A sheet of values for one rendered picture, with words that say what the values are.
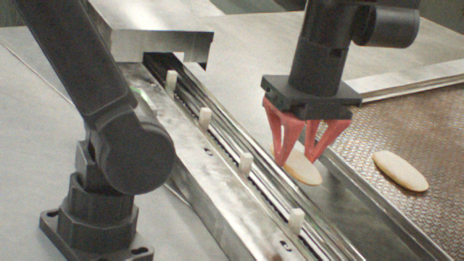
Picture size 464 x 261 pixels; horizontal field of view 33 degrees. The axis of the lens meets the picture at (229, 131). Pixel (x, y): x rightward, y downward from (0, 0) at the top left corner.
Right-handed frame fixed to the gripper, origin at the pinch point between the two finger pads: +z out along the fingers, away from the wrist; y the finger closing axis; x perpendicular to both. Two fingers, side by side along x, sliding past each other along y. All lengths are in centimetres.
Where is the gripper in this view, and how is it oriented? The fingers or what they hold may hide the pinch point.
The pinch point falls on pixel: (294, 157)
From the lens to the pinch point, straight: 92.6
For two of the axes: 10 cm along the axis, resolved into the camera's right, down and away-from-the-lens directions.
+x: -4.1, -4.5, 7.9
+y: 8.9, -0.2, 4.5
